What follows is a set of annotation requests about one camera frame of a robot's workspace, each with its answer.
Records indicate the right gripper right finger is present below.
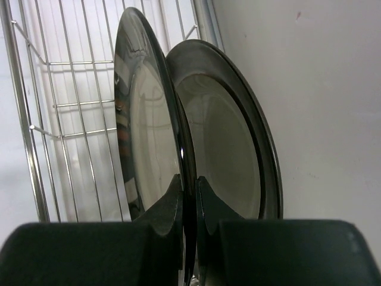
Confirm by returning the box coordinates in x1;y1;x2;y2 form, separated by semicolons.
196;177;380;285

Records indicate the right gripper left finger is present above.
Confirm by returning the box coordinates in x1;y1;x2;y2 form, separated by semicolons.
1;175;183;285

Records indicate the metallic rim cream plate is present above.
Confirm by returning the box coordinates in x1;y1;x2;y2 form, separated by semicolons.
166;39;283;219

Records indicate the dark rim patterned plate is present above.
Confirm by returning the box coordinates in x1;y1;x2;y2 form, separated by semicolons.
114;7;196;285

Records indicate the white wire dish rack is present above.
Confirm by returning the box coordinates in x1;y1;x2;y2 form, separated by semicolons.
1;1;199;222

